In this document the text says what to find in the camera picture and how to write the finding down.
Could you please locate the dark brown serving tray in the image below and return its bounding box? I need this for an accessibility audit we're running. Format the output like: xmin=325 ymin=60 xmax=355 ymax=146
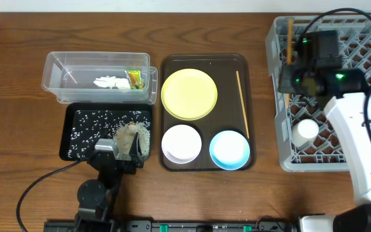
xmin=158 ymin=53 xmax=256 ymax=172

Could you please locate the grey dishwasher rack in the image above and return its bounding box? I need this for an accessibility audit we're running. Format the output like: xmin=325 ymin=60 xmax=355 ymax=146
xmin=265 ymin=15 xmax=371 ymax=172

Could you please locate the yellow plate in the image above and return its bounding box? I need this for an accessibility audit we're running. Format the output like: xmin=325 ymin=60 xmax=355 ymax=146
xmin=161 ymin=68 xmax=218 ymax=121

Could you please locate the white cup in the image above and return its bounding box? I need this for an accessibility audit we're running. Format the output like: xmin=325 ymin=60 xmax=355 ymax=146
xmin=291 ymin=119 xmax=319 ymax=147

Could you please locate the leftover rice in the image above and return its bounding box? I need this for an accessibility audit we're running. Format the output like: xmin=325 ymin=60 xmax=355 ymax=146
xmin=115 ymin=122 xmax=151 ymax=160

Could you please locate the clear plastic bin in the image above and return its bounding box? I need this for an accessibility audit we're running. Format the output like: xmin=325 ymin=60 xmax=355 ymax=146
xmin=41 ymin=52 xmax=158 ymax=104

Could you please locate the black food waste tray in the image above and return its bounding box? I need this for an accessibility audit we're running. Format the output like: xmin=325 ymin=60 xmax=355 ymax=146
xmin=59 ymin=103 xmax=152 ymax=161

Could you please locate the blue bowl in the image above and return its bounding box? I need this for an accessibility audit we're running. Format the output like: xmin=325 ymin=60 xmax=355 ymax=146
xmin=209 ymin=130 xmax=251 ymax=171

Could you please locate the wooden chopstick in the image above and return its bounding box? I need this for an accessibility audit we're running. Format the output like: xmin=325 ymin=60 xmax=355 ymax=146
xmin=236 ymin=70 xmax=250 ymax=139
xmin=286 ymin=18 xmax=294 ymax=66

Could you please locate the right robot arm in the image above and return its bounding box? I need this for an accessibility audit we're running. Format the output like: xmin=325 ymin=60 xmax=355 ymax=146
xmin=278 ymin=30 xmax=371 ymax=231

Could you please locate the green snack wrapper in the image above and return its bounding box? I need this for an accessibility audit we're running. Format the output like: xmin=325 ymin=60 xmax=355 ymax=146
xmin=125 ymin=70 xmax=144 ymax=89

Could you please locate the white bowl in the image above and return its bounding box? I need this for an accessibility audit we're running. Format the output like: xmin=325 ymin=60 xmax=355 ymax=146
xmin=161 ymin=124 xmax=202 ymax=164

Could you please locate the black rail at table edge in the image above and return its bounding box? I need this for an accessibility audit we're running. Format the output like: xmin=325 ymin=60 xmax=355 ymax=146
xmin=43 ymin=217 xmax=300 ymax=232

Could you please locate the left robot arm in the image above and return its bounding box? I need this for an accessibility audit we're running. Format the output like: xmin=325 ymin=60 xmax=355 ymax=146
xmin=73 ymin=133 xmax=144 ymax=232

